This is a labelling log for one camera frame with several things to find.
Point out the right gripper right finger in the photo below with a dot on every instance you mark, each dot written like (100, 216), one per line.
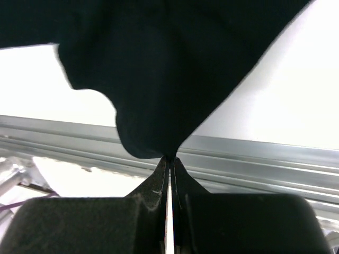
(204, 222)

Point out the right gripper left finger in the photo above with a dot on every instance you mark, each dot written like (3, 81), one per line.
(132, 224)

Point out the black t shirt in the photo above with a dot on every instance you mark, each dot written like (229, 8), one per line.
(164, 65)

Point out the aluminium rail frame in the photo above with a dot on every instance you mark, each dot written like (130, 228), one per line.
(219, 163)

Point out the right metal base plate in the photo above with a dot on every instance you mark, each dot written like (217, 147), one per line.
(21, 180)

